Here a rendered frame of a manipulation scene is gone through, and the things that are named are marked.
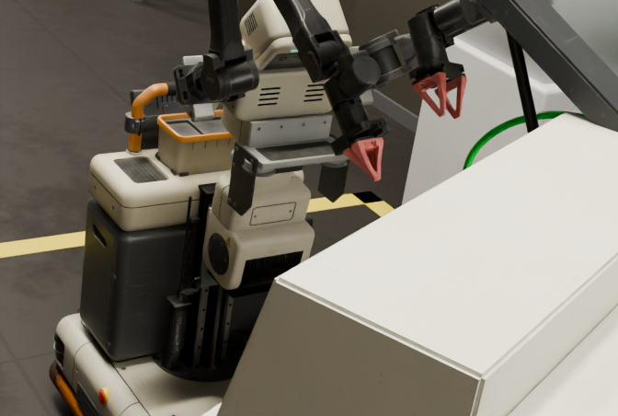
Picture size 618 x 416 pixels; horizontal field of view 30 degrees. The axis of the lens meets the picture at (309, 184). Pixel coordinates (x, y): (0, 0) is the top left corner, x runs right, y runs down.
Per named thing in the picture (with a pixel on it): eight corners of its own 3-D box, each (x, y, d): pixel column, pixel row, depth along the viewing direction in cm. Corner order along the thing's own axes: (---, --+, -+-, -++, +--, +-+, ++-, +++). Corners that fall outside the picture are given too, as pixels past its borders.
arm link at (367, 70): (336, 47, 219) (300, 57, 214) (366, 19, 210) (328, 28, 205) (362, 103, 217) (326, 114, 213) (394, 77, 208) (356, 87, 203)
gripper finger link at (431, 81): (471, 110, 216) (457, 65, 218) (450, 108, 211) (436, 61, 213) (442, 124, 220) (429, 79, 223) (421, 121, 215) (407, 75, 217)
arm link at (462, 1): (443, 50, 230) (425, 9, 229) (494, 26, 224) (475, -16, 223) (420, 58, 219) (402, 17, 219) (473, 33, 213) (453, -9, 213)
